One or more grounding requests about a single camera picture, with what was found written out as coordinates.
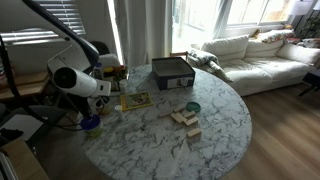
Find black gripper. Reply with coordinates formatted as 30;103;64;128
94;95;112;112

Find blue lidded can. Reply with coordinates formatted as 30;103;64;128
79;113;104;138

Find dark blue open box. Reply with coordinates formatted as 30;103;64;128
151;56;197;91

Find white capped jar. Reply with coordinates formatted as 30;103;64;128
118;78;129;94

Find yellow dog book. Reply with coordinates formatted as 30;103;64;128
119;91;154;112

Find blue capped white bottle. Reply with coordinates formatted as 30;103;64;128
93;63;104;80

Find yellow capped dark bottle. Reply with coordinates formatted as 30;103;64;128
103;66;116;83

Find green bottle red cap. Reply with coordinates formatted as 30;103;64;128
114;64;129;81

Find white plastic bag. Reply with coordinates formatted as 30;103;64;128
98;53;121;69

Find black office chair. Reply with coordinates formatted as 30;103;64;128
89;40;111;56

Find wooden block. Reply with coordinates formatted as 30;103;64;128
158;109;174;118
181;109;197;119
186;127;203;138
184;116;200;127
169;112;188;124
172;104;187;113

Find wooden desk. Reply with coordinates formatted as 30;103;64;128
0;71;51;101

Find white flat board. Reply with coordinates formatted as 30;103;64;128
0;114;49;141

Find white curtain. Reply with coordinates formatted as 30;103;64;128
106;0;174;69

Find green round lid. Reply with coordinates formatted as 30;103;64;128
185;101;202;113

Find wooden chair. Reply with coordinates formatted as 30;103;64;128
169;50;189;63

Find white window blinds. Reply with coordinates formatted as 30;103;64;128
0;0;87;44

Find wooden cabinet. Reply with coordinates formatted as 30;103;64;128
0;138;51;180

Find grey white blanket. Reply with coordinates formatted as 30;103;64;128
187;48;234;83

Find white sofa cushion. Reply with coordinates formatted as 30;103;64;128
276;41;320;66
201;34;250;62
244;38;291;59

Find white sofa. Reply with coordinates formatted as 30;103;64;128
188;28;320;98

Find patterned pillow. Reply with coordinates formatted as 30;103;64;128
254;28;296;44

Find dark coffee table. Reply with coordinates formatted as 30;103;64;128
298;71;320;98

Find white shade floor lamp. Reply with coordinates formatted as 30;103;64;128
288;0;313;33

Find green house plant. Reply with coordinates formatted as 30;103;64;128
299;14;320;39

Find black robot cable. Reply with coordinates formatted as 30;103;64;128
0;34;84;132

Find white window frame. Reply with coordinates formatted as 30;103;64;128
173;0;320;38

